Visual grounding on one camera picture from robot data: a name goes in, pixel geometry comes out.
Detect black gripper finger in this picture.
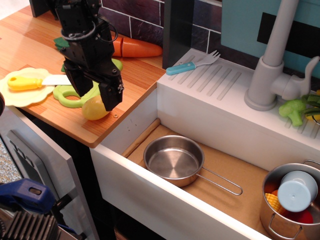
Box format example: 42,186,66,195
98,81,124,112
63,59,93,97

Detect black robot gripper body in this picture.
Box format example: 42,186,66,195
54,0,121,83

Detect yellow toy potato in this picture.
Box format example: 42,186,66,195
81,95,109,121

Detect small steel frying pan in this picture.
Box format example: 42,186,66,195
143,135,243,196

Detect green toy cutting board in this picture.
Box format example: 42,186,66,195
52,58,124,109

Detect orange toy carrot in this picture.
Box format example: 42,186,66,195
113,36,163,58

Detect pale yellow toy plate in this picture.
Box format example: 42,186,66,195
0,67,55,107

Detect grey oven door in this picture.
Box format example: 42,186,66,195
0,106,99,240

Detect white toy sink basin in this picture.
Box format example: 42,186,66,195
91,59,320,240

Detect blue clamp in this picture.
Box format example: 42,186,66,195
0,178,56,214

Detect grey toy faucet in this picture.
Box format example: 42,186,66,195
244,0,320,111

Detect green toy broccoli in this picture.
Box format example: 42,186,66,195
278,99,306,127

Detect yellow toy corn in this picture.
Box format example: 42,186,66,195
264,193,286,215

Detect green toy beans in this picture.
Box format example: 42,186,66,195
301,94,320,125

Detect light blue plastic cup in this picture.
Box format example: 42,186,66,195
277,170,318,213

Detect red toy tomato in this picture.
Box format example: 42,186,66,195
286,209,314,224

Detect yellow handled toy knife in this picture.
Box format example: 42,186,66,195
7,74,71,91

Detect blue handled toy fork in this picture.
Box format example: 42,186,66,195
166,50,221,76

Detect steel pot with handles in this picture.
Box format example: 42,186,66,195
260,160,320,240

